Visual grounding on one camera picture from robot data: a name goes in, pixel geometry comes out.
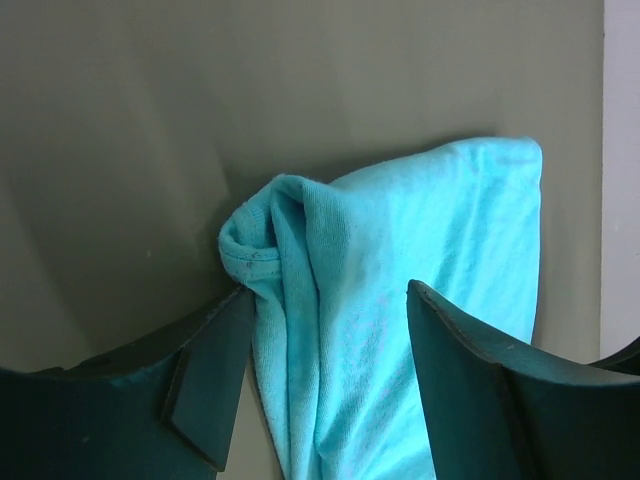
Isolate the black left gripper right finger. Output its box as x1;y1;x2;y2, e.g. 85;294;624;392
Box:
407;280;639;479

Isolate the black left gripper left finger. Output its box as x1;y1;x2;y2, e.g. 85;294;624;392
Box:
1;287;255;479

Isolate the light blue t shirt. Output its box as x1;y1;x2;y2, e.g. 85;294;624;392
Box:
218;137;543;479

